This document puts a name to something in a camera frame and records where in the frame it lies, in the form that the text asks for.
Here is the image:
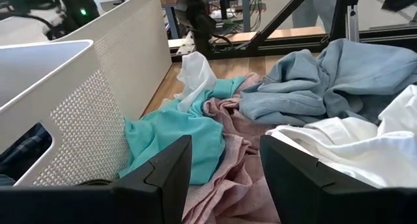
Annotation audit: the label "light blue denim jeans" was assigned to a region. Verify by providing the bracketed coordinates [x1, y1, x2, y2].
[239, 38, 417, 127]

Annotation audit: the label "pink garment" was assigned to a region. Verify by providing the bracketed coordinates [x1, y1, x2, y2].
[181, 72, 283, 224]

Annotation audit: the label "teal garment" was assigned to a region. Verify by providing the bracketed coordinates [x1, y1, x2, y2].
[119, 76, 248, 186]

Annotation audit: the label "white cloth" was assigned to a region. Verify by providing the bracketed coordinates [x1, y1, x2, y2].
[27, 0, 68, 27]

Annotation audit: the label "thin cream white garment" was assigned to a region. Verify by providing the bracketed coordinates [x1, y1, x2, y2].
[174, 51, 218, 113]

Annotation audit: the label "left white laundry basket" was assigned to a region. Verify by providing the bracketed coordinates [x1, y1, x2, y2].
[0, 39, 131, 188]

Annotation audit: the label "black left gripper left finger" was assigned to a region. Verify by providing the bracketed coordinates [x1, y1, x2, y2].
[0, 135, 193, 224]

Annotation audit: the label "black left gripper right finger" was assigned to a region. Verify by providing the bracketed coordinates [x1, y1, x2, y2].
[260, 135, 417, 224]

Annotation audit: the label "blue plaid shirt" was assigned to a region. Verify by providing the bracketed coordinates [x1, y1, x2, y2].
[0, 122, 53, 182]

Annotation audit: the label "grey metal frame desk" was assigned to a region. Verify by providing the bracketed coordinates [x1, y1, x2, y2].
[158, 0, 263, 40]

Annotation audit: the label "white shirt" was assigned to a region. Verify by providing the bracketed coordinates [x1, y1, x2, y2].
[265, 84, 417, 189]

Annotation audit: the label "white mesh basket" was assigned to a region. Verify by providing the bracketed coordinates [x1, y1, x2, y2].
[0, 0, 173, 120]

